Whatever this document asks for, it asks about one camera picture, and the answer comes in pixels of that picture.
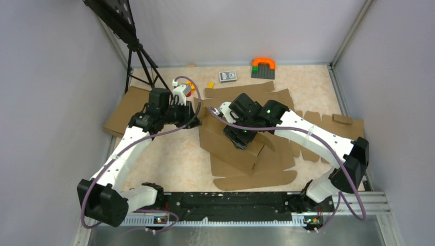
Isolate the small red toy piece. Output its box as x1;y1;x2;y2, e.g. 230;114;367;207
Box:
186;80;196;97

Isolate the large cardboard box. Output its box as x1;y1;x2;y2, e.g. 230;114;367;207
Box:
199;81;298;191

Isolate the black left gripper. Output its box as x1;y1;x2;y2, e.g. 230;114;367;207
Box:
161;99;202;129

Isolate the folded brown cardboard box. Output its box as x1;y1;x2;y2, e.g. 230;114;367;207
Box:
103;86;150;137

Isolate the orange green grey toy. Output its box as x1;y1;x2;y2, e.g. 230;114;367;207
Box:
251;57;276;80

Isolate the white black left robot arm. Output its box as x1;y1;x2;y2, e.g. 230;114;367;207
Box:
77;76;201;229

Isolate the black tripod stand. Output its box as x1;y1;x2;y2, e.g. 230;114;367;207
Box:
83;0;169;90

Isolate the aluminium frame rail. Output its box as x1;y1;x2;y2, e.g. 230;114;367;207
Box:
73;192;402;246

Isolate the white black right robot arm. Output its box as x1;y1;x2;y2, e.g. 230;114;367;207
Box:
210;93;369;213

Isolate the flat cardboard blank at right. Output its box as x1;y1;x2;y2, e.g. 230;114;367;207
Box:
290;111;365;163

